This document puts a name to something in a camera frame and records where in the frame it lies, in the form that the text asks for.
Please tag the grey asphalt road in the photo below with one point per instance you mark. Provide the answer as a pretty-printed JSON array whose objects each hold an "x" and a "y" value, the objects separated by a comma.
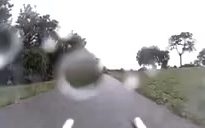
[{"x": 105, "y": 111}]

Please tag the broad round tree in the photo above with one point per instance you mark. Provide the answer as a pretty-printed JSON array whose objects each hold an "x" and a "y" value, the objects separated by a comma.
[{"x": 152, "y": 56}]

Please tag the robot's own part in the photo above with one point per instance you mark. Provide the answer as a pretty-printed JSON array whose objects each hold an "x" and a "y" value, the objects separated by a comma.
[
  {"x": 139, "y": 123},
  {"x": 68, "y": 123}
]

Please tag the group of dark trees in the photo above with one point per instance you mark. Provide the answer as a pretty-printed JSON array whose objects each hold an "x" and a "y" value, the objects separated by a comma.
[{"x": 33, "y": 50}]

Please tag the grass verge with bank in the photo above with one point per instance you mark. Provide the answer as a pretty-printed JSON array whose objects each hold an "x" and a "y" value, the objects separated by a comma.
[{"x": 180, "y": 88}]

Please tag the tall thin-trunked tree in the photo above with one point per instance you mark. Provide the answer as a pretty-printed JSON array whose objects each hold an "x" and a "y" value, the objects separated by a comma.
[{"x": 181, "y": 43}]

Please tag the flat grass verge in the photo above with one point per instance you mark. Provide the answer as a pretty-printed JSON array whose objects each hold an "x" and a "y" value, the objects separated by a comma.
[{"x": 10, "y": 93}]

